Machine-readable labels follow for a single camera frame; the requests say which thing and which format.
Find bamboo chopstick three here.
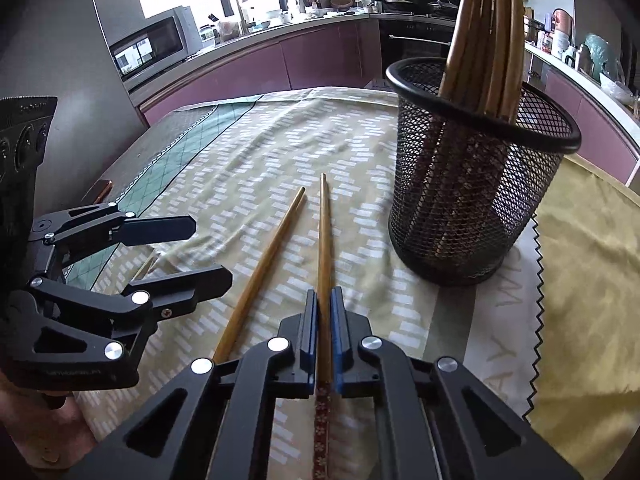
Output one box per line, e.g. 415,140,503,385
464,0,492,114

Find bamboo chopstick seven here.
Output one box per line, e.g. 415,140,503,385
212,186,306,364

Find black mesh utensil cup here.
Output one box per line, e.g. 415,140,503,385
386,58,582,287

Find black built-in oven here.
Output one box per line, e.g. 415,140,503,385
378,0,461,70

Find bamboo chopstick one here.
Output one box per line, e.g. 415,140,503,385
439,0,482,100

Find yellow cloth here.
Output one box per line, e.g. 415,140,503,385
528,155,639,479

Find pink lower cabinets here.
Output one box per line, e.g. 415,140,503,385
131,14,639,188

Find patterned beige tablecloth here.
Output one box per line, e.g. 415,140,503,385
70,87,541,439

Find bamboo chopstick five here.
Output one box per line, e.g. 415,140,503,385
487,0,522,122

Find person's left hand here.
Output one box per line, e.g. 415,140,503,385
1,375,96,479

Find smartphone with orange case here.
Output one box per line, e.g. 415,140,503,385
81,179,113,206

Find bamboo chopstick four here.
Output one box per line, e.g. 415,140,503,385
480,0,511,117

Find bamboo chopstick two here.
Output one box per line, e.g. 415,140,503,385
450,0,491,105

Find grey refrigerator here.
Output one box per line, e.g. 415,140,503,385
1,0,146,214

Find bamboo chopstick eight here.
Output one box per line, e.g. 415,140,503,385
312,174,332,479

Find white microwave oven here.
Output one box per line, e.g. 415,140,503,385
110,6,202,92

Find bamboo chopstick six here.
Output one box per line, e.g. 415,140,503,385
500,0,524,122

